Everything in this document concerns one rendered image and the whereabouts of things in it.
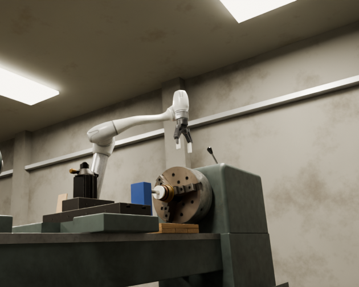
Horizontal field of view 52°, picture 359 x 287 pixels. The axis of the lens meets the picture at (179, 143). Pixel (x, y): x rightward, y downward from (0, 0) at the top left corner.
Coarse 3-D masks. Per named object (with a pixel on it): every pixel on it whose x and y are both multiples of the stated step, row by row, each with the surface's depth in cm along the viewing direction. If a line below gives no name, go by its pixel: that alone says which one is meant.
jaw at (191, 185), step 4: (188, 184) 188; (192, 184) 187; (196, 184) 191; (200, 184) 191; (176, 188) 187; (180, 188) 189; (184, 188) 188; (188, 188) 188; (192, 188) 187; (196, 188) 189; (200, 188) 190; (176, 192) 187; (180, 192) 188; (184, 192) 188; (188, 192) 189
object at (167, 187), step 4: (168, 184) 190; (164, 188) 183; (168, 188) 186; (172, 188) 188; (168, 192) 185; (172, 192) 187; (164, 196) 183; (168, 196) 185; (172, 196) 187; (160, 200) 187; (164, 200) 185; (168, 200) 187
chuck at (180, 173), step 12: (180, 168) 198; (168, 180) 201; (180, 180) 196; (192, 180) 192; (204, 180) 197; (192, 192) 191; (204, 192) 191; (156, 204) 202; (180, 204) 193; (192, 204) 189; (204, 204) 191; (180, 216) 192; (192, 216) 188
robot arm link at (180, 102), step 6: (180, 90) 246; (174, 96) 245; (180, 96) 243; (186, 96) 245; (174, 102) 244; (180, 102) 241; (186, 102) 243; (174, 108) 244; (180, 108) 241; (186, 108) 243
